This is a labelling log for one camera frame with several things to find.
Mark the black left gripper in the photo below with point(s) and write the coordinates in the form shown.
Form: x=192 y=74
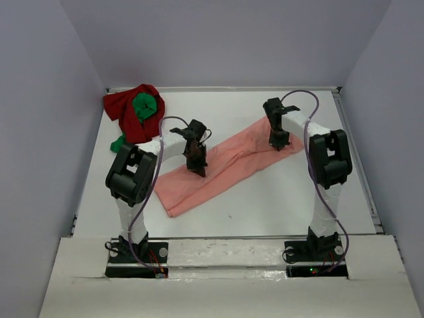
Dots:
x=199 y=167

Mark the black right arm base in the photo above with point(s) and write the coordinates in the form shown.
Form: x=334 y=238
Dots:
x=302 y=263

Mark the pink t shirt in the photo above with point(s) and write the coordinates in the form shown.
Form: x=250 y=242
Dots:
x=230 y=162

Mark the dark red t shirt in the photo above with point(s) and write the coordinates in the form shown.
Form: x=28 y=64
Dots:
x=118 y=107

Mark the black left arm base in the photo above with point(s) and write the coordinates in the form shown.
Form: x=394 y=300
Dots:
x=121 y=264

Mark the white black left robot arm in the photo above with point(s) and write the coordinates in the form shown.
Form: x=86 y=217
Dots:
x=134 y=173

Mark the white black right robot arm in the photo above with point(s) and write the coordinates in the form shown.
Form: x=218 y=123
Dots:
x=328 y=163

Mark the green t shirt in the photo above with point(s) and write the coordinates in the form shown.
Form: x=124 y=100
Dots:
x=144 y=106

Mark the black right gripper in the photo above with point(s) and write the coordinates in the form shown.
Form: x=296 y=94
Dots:
x=279 y=144

